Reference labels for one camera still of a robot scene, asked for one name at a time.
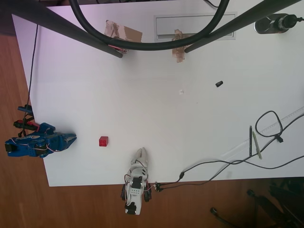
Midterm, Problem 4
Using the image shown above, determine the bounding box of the black and red clamp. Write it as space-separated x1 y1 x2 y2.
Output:
13 120 39 132

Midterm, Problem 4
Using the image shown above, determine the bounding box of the blue clamp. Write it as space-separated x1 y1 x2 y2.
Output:
17 104 33 113

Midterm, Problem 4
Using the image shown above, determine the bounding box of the small red object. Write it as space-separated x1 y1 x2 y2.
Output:
108 44 129 55

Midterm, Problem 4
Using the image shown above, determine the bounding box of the black pen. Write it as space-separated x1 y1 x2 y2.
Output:
248 125 253 157

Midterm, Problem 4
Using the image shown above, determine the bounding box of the brown tape piece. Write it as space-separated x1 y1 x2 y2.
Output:
171 29 190 63

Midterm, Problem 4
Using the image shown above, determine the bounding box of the black tripod leg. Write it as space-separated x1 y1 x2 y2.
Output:
184 0 304 54
0 0 124 58

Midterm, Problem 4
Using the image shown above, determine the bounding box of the green pen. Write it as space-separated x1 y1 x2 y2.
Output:
252 131 263 160

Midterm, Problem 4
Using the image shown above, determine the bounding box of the cardboard piece with tape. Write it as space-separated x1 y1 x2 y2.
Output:
104 19 143 43

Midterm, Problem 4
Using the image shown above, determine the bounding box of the transparent ruler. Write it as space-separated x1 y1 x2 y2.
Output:
220 107 304 161

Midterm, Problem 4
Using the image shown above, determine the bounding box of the thin black cable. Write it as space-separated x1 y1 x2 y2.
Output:
154 155 304 190
22 23 39 124

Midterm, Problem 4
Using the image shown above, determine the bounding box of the thick black hose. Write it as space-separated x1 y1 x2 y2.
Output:
68 0 230 51

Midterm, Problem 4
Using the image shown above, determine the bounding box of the black cable with loop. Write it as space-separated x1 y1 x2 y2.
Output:
159 110 304 192

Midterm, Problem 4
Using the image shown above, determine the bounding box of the grey desk cable tray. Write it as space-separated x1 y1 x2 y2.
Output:
153 11 238 43

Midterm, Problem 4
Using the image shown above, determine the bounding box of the black desk mount device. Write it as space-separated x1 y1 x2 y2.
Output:
254 13 304 35

